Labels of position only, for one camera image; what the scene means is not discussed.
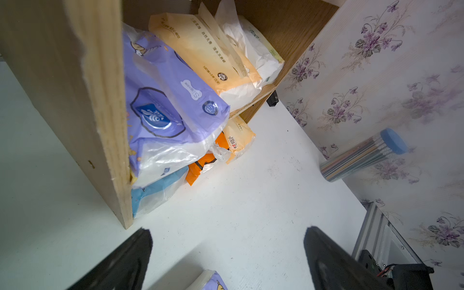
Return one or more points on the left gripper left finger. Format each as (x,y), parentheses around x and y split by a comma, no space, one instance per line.
(124,269)

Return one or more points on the blue-capped straw tube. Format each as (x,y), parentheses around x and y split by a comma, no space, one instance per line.
(369,152)

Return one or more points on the beige tissue pack bottom shelf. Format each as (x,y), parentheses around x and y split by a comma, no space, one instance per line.
(239,137)

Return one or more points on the orange white tissue pack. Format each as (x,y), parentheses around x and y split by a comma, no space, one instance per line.
(218,153)

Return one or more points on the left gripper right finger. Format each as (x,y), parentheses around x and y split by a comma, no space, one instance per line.
(332,268)

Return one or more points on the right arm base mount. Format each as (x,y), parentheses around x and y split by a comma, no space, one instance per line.
(399,276)

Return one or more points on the white green tissue pack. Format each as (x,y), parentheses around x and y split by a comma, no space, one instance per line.
(258,50)

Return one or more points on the small black stapler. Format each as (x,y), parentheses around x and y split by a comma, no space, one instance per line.
(273,99)

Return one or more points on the blue tissue pack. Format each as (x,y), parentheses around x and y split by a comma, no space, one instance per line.
(149,198)

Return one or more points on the purple wet wipes pack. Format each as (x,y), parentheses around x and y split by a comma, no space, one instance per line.
(174,117)

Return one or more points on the aluminium rail frame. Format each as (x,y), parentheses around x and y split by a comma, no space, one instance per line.
(381,239)

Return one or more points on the wooden three-tier shelf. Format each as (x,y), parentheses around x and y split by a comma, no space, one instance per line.
(67,56)

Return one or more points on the beige tissue pack shelf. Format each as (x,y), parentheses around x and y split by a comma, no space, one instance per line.
(239,137)
(202,44)

